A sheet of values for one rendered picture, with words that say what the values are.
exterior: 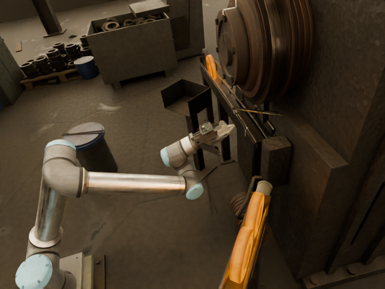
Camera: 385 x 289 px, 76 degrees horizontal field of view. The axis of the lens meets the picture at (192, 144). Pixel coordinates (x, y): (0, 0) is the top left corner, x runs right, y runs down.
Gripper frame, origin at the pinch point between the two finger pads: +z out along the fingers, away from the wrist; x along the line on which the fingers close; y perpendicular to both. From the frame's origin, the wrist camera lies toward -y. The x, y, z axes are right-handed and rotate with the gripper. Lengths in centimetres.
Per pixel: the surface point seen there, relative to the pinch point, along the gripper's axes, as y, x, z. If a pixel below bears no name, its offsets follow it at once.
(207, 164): -68, 54, -30
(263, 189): -5.4, -34.6, -0.8
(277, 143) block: 1.2, -22.2, 12.3
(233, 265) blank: 8, -62, -18
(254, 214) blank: 4.7, -48.7, -7.0
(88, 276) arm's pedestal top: -32, -21, -106
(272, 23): 43, -17, 23
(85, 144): -2, 61, -99
